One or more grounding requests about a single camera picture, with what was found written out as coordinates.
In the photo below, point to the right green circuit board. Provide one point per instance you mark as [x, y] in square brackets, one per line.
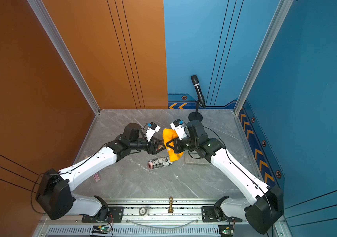
[226, 231]

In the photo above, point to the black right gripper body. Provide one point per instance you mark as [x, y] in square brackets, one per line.
[182, 145]

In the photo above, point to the wooden folding fan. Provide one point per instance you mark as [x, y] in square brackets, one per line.
[96, 177]

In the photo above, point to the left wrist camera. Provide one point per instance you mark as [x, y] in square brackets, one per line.
[151, 130]

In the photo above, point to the aluminium corner post right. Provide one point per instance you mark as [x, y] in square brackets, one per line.
[270, 36]

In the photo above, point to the black microphone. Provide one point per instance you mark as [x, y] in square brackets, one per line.
[196, 84]

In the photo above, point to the aluminium corner post left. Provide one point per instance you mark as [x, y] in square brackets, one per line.
[48, 25]

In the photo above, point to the brass chess piece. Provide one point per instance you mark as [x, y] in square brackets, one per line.
[170, 209]

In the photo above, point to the aluminium corner post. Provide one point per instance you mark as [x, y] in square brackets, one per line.
[48, 25]
[270, 36]

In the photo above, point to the left green circuit board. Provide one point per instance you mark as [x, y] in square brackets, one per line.
[101, 230]

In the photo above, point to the yellow microfibre cloth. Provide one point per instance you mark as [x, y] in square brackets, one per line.
[168, 136]

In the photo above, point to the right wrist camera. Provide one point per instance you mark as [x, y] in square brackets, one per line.
[180, 128]

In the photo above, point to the black microphone stand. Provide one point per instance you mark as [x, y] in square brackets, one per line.
[196, 115]

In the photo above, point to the green circuit board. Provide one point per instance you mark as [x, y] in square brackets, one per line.
[226, 231]
[101, 230]

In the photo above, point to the plaid eyeglass pouch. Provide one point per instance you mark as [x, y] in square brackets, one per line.
[160, 146]

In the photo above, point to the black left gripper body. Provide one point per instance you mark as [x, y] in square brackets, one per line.
[150, 148]

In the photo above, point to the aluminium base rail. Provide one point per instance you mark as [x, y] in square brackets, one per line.
[191, 218]

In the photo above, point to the grey eyeglass case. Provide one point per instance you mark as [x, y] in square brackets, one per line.
[195, 159]

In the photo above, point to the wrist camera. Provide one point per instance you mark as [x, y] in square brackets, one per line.
[180, 128]
[151, 130]

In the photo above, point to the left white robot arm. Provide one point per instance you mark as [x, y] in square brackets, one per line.
[55, 193]

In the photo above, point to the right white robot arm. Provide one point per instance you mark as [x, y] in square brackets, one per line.
[264, 205]

